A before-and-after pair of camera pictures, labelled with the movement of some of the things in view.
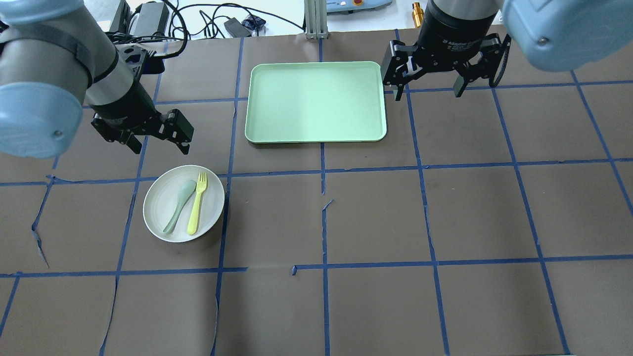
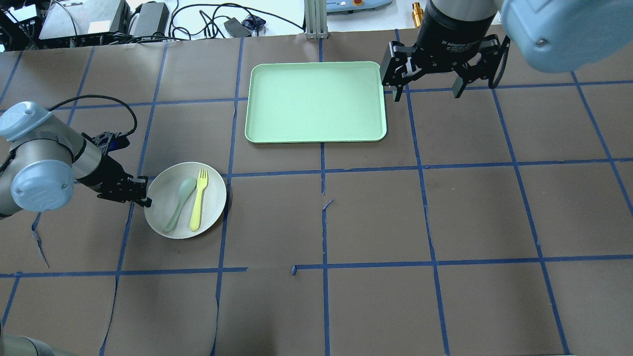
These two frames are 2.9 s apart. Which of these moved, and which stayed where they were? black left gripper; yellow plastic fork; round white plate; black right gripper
Moved: black left gripper
Stayed: black right gripper; yellow plastic fork; round white plate
